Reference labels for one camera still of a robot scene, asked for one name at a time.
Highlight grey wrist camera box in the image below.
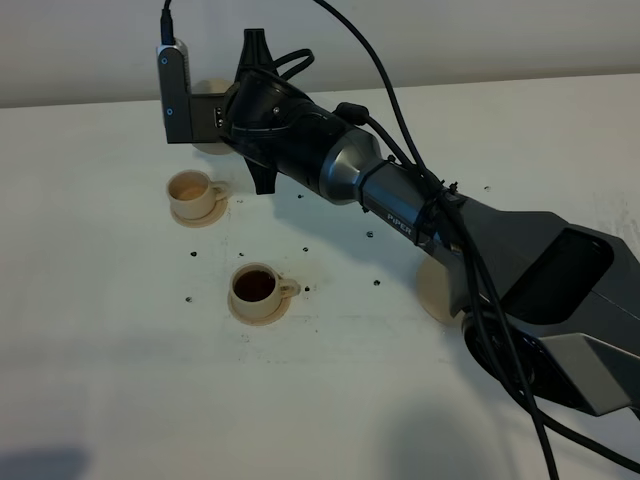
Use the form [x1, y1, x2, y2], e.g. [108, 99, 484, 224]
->
[157, 39, 193, 144]

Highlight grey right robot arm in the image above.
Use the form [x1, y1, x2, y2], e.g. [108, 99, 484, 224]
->
[190, 29, 639, 416]

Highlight beige near cup saucer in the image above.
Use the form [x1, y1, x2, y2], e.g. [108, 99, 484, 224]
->
[227, 294, 291, 326]

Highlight beige near teacup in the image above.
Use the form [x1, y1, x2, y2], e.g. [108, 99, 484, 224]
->
[228, 263, 301, 316]

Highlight beige cup saucer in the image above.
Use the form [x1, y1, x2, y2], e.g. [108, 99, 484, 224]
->
[170, 199, 228, 228]
[227, 294, 291, 326]

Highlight beige ceramic teapot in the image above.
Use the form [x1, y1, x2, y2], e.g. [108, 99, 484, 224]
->
[192, 78, 244, 157]

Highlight beige teapot saucer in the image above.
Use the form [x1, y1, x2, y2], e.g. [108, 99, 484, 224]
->
[416, 256, 457, 326]

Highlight beige far teacup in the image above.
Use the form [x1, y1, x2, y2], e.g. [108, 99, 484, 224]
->
[166, 170, 230, 219]

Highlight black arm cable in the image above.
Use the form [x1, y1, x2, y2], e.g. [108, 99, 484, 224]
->
[272, 0, 640, 480]

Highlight beige far cup saucer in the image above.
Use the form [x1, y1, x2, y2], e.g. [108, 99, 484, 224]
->
[170, 199, 228, 228]

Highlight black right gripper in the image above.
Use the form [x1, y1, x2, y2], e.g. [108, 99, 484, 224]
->
[190, 29, 350, 205]

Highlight beige teacup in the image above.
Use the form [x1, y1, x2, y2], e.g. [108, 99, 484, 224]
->
[228, 263, 301, 316]
[166, 170, 230, 219]

